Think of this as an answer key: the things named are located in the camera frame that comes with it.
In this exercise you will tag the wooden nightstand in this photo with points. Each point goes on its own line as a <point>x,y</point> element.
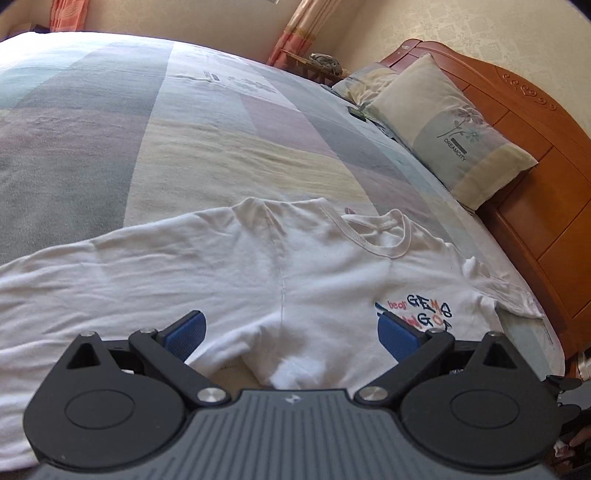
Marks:
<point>300,69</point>

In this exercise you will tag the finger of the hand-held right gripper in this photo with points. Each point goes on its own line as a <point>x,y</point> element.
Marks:
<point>565,384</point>

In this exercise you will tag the grey plush toy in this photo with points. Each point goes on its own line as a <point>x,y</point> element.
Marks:
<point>325,62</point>

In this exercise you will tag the bed with patchwork sheet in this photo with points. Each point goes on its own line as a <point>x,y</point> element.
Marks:
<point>92,138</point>

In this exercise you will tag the small pale pillow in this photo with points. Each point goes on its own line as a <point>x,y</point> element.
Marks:
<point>360,85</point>

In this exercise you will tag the person's right hand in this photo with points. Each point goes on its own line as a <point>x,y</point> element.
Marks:
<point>579,445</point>

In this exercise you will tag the orange striped curtain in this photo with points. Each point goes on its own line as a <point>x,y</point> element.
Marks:
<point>295,37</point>
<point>69,14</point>

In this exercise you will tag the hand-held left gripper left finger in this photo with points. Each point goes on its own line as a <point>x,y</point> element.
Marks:
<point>185,333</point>

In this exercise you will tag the white printed sweatshirt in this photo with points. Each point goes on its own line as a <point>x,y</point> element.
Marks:
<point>231,277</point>

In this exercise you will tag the black phone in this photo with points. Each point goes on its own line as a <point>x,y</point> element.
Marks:
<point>357,113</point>

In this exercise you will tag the wooden headboard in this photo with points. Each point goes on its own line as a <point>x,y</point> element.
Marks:
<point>545,184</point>

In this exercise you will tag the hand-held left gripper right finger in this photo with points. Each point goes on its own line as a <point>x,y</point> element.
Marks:
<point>396,340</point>

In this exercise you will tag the large floral pillow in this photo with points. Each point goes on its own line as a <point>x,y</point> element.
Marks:
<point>438,124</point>

